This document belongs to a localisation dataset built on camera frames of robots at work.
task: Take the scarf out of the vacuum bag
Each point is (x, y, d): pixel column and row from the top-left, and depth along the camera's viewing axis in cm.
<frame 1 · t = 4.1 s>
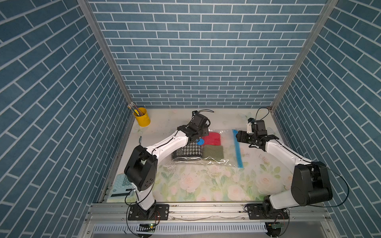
left hand: (208, 129, 88), fingers open
right hand: (242, 135, 92), fingers open
clear plastic vacuum bag: (232, 157, 96), on the table
red knitted scarf: (213, 138, 101), point 4 cm above the table
houndstooth black white scarf: (192, 149, 95), point 4 cm above the table
olive green knitted scarf: (215, 151, 93), point 5 cm above the table
yellow pencil cup: (143, 121, 107), point 6 cm above the table
pencils in cup: (134, 108, 103), point 15 cm above the table
light green calculator: (123, 193, 77), point 4 cm above the table

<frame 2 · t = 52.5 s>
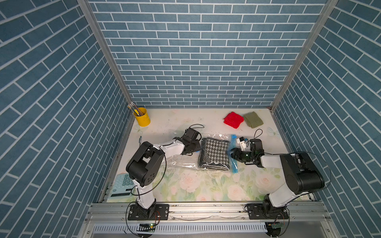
left hand: (201, 148, 95), fingers open
right hand: (229, 154, 92), fingers open
clear plastic vacuum bag: (192, 160, 94), on the table
red knitted scarf: (233, 120, 112), point 4 cm above the table
houndstooth black white scarf: (214, 154, 93), point 4 cm above the table
olive green knitted scarf: (253, 120, 111), point 5 cm above the table
the other named things where they were.

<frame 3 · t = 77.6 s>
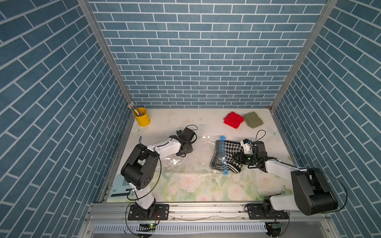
left hand: (190, 150, 95), fingers open
right hand: (235, 156, 91), fingers closed
clear plastic vacuum bag: (197, 159, 94), on the table
houndstooth black white scarf: (227, 154, 93), point 4 cm above the table
blue bag zipper clip: (222, 138, 102), point 3 cm above the table
the other named things where they were.

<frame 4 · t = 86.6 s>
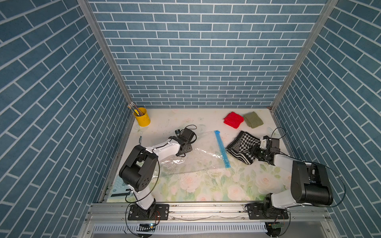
left hand: (190, 149, 94), fingers open
right hand: (251, 149, 95), fingers closed
houndstooth black white scarf: (240, 147, 96), point 5 cm above the table
blue bag zipper clip: (217, 132, 107), point 2 cm above the table
